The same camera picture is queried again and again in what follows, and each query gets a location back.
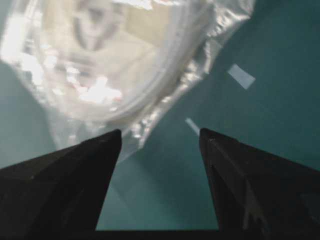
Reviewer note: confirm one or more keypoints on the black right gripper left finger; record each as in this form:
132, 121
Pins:
60, 195

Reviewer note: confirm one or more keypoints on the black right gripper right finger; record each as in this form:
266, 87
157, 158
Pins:
258, 195

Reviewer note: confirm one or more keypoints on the clear zip bag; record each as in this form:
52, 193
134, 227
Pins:
136, 129

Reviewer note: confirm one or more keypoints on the white tape strip small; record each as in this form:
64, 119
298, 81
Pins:
193, 126

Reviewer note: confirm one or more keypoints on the white tape strip large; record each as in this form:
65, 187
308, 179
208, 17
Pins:
243, 78

